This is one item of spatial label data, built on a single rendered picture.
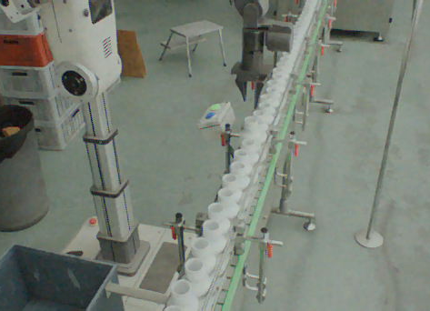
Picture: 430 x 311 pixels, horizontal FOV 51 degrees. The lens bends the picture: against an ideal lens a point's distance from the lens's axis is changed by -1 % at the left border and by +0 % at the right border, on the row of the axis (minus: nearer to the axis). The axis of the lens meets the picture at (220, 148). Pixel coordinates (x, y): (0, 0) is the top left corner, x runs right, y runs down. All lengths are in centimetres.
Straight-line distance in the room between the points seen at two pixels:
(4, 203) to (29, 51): 108
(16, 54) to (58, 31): 184
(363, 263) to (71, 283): 167
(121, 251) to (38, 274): 74
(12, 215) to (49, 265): 153
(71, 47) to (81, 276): 73
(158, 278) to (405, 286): 124
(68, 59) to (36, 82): 180
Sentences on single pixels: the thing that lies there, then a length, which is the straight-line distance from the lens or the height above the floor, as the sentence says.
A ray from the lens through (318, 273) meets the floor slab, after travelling 251.
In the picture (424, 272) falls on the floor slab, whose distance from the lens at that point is 266.
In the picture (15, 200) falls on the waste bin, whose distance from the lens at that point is 281.
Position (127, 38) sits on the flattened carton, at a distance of 448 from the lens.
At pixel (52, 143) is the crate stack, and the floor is 6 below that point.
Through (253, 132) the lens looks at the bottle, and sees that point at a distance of 128.
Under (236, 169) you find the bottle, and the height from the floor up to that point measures 116.
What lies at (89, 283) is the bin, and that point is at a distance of 133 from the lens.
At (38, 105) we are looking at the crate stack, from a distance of 350.
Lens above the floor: 182
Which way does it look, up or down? 32 degrees down
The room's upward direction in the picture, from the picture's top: 1 degrees counter-clockwise
